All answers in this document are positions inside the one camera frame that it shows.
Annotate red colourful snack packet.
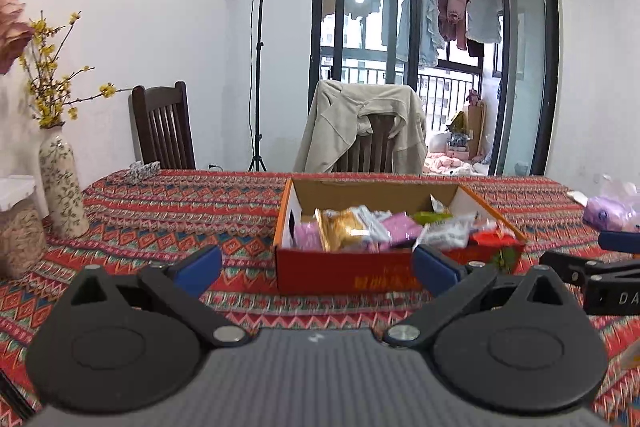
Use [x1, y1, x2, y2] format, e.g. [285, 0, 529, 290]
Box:
[470, 227, 516, 249]

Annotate green snack packet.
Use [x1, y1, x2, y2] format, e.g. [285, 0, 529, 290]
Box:
[411, 211, 453, 226]

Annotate white purple snack packet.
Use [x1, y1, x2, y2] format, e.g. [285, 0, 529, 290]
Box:
[415, 214, 476, 250]

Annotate pink snack packet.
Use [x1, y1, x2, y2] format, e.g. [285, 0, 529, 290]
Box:
[294, 221, 321, 252]
[385, 213, 423, 248]

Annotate patterned tissue box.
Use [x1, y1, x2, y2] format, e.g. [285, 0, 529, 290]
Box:
[127, 160, 162, 184]

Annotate yellow flower branches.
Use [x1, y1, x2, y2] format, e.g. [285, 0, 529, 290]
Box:
[20, 11, 133, 130]

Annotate black framed sliding glass door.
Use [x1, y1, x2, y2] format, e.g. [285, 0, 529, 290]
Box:
[310, 0, 561, 178]

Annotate pink hanging jacket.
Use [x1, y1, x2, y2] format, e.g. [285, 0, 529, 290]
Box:
[437, 0, 471, 50]

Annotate beige jacket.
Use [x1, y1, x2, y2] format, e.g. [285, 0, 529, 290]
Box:
[292, 79, 428, 175]

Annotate white oat cracker packet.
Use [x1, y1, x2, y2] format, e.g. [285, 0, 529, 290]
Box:
[314, 207, 393, 253]

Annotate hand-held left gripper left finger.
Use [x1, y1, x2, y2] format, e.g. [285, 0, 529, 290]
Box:
[67, 244, 251, 350]

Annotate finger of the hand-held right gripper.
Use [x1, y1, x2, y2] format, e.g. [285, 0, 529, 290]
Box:
[598, 231, 640, 254]
[539, 251, 608, 288]

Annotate pale blue hanging top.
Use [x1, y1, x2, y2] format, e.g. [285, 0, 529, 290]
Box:
[465, 0, 502, 44]

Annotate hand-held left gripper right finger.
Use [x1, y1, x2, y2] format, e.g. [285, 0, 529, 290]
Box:
[382, 244, 573, 350]

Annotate pink bedding pile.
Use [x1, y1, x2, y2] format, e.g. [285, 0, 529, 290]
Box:
[424, 152, 476, 175]

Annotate clear jar of seeds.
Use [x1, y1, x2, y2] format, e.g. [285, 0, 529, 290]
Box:
[0, 175, 48, 280]

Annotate dark wooden chair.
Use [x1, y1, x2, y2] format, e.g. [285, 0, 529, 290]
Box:
[332, 114, 398, 172]
[131, 81, 197, 170]

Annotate pink plastic bag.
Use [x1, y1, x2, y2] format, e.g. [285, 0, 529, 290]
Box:
[582, 194, 640, 233]

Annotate light blue hanging dress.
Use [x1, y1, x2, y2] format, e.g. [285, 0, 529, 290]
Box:
[397, 0, 446, 68]

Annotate floral print ceramic vase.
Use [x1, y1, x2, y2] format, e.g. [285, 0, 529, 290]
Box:
[39, 124, 91, 239]

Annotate brown cardboard box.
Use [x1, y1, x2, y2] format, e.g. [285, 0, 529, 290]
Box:
[462, 99, 488, 158]

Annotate red cardboard box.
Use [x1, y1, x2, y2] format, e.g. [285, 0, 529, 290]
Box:
[272, 178, 528, 295]

